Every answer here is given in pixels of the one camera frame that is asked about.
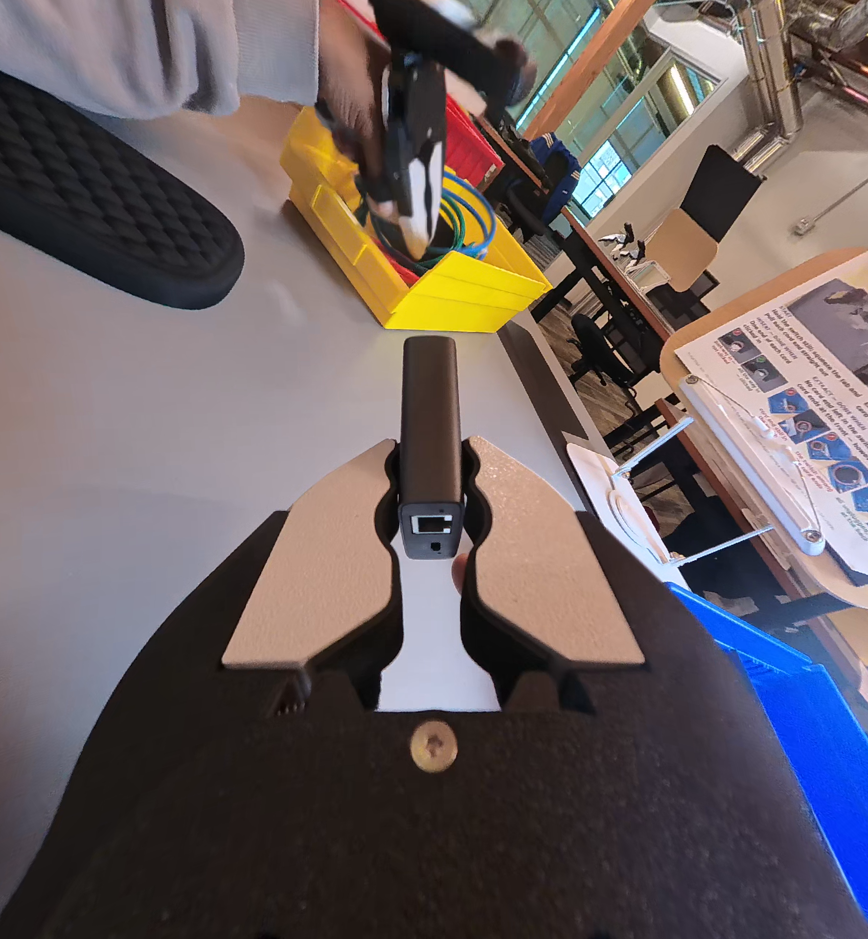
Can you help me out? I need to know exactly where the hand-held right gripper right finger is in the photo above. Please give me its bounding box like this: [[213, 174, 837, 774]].
[[460, 436, 646, 670]]

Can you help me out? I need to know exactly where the black network switch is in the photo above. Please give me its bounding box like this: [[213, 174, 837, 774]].
[[399, 336, 466, 561]]

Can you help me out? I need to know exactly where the black office chair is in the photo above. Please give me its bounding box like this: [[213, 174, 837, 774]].
[[570, 314, 639, 391]]

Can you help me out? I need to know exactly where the blue plastic bin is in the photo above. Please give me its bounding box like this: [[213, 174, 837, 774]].
[[665, 583, 868, 939]]

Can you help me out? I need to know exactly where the person's left forearm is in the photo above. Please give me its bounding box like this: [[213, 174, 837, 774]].
[[0, 0, 322, 120]]

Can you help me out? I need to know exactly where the silver metal duct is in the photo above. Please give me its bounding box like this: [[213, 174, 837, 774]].
[[731, 0, 868, 157]]

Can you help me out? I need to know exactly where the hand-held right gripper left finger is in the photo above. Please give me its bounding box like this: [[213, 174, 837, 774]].
[[221, 438, 403, 670]]

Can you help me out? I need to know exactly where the person's left hand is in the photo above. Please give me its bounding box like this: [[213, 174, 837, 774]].
[[318, 0, 392, 179]]

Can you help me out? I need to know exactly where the yellow plastic bin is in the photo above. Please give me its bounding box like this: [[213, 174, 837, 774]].
[[280, 106, 553, 334]]

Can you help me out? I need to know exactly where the green ethernet cable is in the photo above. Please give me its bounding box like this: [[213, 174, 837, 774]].
[[364, 189, 469, 269]]

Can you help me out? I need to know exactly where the round wooden table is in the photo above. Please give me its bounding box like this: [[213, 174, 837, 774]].
[[658, 248, 868, 611]]

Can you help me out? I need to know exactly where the printed instruction sheet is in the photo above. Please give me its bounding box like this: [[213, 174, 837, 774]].
[[675, 235, 868, 578]]

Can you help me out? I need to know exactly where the white clip bar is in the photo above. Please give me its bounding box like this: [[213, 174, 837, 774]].
[[680, 374, 826, 557]]

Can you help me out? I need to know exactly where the blue jacket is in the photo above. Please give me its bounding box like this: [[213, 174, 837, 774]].
[[528, 132, 583, 224]]

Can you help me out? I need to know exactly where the red plastic bin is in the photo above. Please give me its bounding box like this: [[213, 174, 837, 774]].
[[335, 0, 505, 189]]

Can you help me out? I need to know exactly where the wooden chair with black jacket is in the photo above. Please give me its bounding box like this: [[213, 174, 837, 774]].
[[643, 144, 765, 296]]

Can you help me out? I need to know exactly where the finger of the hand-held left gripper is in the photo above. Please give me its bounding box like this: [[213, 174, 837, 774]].
[[384, 138, 447, 255]]

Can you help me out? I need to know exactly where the wooden ceiling beam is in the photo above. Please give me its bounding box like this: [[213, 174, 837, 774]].
[[524, 0, 657, 142]]

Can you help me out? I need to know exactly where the long wooden desk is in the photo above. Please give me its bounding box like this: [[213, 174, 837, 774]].
[[478, 117, 707, 368]]

